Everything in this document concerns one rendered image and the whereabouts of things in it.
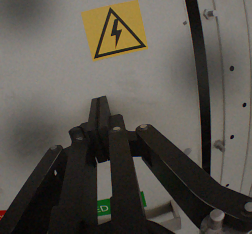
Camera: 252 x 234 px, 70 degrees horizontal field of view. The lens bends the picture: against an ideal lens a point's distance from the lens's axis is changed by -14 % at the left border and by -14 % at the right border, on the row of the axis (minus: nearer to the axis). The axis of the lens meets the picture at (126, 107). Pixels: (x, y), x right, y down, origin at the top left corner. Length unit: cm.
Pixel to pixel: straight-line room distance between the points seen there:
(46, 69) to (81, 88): 4
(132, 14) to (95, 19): 4
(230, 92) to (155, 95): 13
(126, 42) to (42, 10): 9
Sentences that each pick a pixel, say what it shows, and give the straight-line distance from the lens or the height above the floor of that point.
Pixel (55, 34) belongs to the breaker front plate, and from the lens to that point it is 20.
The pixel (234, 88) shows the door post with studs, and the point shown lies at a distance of 30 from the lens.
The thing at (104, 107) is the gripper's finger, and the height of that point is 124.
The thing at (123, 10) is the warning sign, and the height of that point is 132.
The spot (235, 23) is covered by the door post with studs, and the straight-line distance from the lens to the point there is 29.
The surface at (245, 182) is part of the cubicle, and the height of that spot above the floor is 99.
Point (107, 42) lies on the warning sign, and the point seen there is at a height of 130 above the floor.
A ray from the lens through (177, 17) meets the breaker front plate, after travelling 21.
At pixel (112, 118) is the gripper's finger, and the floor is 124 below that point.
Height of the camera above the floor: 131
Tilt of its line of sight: 22 degrees down
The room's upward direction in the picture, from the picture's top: 13 degrees counter-clockwise
